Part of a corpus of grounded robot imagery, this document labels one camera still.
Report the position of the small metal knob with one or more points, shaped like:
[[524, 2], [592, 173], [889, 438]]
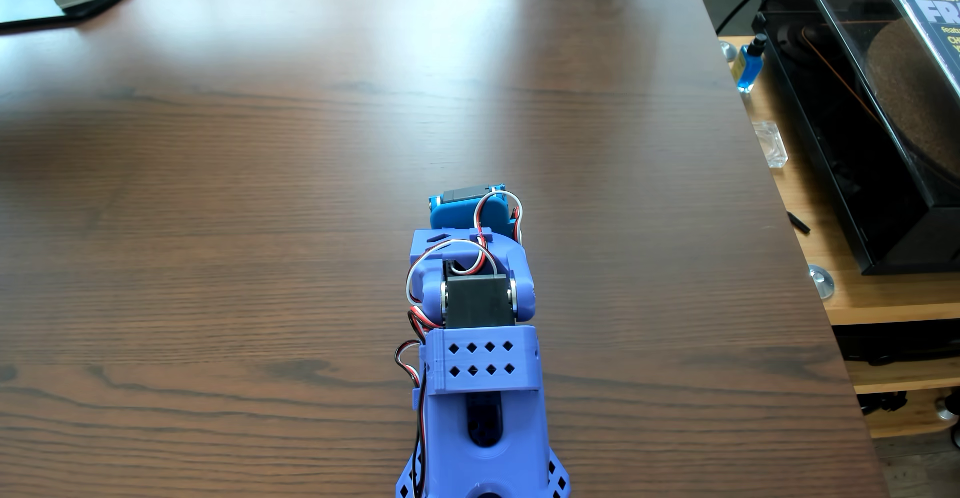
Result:
[[727, 51]]

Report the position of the clear plastic piece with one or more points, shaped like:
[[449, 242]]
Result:
[[770, 144]]

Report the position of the round metal disc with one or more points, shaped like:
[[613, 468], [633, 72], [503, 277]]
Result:
[[821, 284]]

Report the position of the purple-blue robot arm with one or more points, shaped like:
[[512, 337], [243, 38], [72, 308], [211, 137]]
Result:
[[484, 438]]

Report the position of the small blue liquid bottle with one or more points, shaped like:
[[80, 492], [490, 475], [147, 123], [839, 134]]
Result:
[[748, 69]]

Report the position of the black turntable with dust cover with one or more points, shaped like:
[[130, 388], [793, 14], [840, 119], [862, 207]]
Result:
[[840, 146]]

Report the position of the small black stick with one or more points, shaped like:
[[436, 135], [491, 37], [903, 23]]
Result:
[[798, 224]]

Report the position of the light wooden cabinet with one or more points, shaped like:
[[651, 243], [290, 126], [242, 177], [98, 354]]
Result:
[[862, 299]]

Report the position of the cork platter mat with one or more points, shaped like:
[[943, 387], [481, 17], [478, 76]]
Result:
[[911, 101]]

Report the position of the blue album cover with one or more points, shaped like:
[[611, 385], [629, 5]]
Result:
[[937, 26]]

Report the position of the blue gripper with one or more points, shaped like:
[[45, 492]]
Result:
[[457, 217]]

